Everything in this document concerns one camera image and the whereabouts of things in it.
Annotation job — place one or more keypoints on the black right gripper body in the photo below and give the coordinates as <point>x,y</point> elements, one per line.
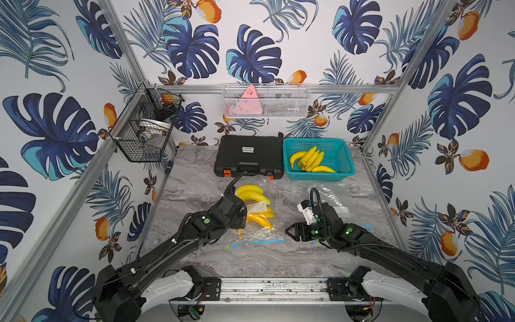
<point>313,231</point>

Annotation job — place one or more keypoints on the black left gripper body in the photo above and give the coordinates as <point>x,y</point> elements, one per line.
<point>238,211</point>

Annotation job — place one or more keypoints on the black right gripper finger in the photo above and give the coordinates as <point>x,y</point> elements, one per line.
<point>295,228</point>
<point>295,236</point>

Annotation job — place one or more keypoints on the clear bag with banana peel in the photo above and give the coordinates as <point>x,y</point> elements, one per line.
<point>230,239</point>

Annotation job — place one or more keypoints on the yellow banana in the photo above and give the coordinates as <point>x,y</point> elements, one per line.
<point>323,169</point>
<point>298,159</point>
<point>310,155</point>

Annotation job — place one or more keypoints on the clear zip-top bag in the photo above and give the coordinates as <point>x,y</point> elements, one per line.
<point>331,193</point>

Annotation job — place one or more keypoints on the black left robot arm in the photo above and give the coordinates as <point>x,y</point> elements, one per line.
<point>118,291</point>

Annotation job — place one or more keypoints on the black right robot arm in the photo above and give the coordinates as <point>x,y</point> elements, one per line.
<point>441,292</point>

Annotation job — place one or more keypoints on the green-yellow banana bunch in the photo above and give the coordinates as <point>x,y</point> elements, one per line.
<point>248,193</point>

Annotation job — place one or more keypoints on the black plastic tool case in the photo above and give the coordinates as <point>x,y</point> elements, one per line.
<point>254,155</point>

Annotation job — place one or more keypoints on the teal plastic basket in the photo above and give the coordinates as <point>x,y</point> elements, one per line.
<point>333,153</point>

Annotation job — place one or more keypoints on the pink triangular object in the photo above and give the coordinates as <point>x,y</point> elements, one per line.
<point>249,104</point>

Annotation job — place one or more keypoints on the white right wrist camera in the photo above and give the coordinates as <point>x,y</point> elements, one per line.
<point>305,207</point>

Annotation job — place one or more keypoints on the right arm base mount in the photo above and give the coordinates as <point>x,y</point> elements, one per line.
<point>349,288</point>

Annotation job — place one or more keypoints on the aluminium front rail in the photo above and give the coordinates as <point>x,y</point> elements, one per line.
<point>246,291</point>

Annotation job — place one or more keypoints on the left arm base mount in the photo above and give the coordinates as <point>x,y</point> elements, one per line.
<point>204,288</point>

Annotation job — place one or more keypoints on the black wire basket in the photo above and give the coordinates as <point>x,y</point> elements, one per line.
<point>147,124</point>

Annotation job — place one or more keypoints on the white wire shelf basket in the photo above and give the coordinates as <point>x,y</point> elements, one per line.
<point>279,101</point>

